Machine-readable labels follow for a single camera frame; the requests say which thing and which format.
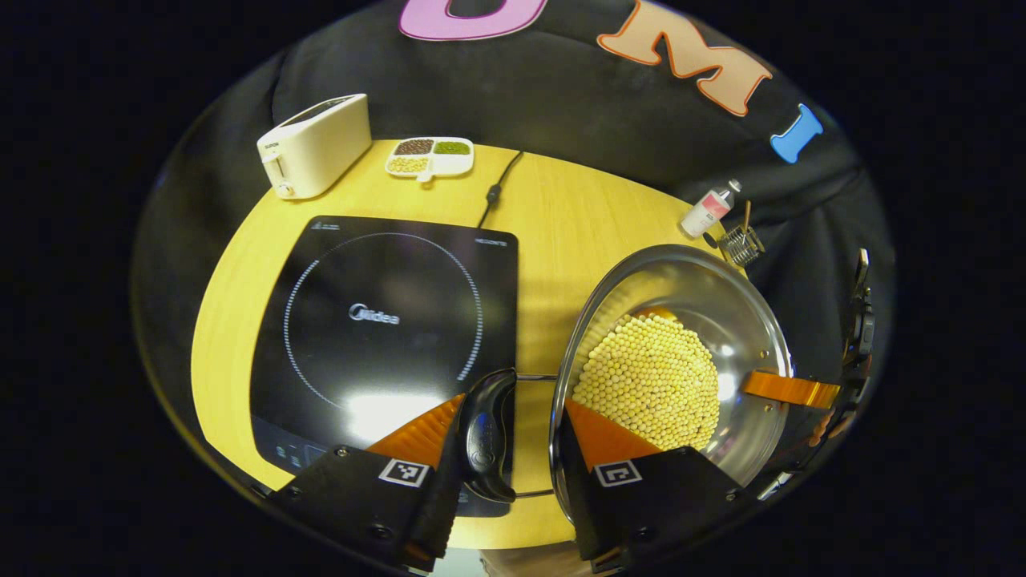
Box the clear bottle with pink label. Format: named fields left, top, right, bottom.
left=680, top=179, right=743, bottom=239

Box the steel pot with black handle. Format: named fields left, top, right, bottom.
left=458, top=244, right=794, bottom=522

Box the black power cable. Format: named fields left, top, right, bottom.
left=478, top=151, right=525, bottom=229

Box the black backdrop cloth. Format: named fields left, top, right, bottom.
left=132, top=0, right=895, bottom=385

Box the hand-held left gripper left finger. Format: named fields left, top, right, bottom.
left=265, top=393, right=470, bottom=574

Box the black induction cooktop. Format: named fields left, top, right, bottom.
left=249, top=215, right=520, bottom=518

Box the white divided dish with beans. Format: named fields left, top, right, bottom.
left=385, top=136, right=475, bottom=184

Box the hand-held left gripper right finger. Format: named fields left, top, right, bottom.
left=557, top=399, right=758, bottom=574

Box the wire mesh holder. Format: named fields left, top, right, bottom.
left=719, top=226, right=766, bottom=268

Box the pile of yellow soybeans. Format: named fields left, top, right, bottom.
left=571, top=313, right=721, bottom=451

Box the white toaster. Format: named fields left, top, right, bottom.
left=256, top=94, right=374, bottom=200

